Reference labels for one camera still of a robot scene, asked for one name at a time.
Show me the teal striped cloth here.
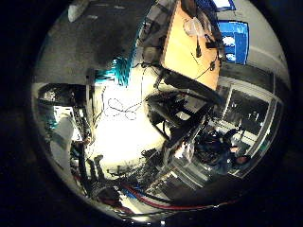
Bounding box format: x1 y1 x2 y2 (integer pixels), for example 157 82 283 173
94 56 135 88

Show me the light wooden desk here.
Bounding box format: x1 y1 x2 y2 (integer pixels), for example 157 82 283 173
160 0 222 91

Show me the person in dark clothes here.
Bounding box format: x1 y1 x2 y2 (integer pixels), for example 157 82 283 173
195 127 254 176

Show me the blue computer monitor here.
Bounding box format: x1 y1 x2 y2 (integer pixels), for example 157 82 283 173
217 20 250 65

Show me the thin black floor cable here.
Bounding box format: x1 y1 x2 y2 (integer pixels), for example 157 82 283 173
100 96 146 122

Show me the red cable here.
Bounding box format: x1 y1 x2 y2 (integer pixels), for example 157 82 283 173
72 173 241 213

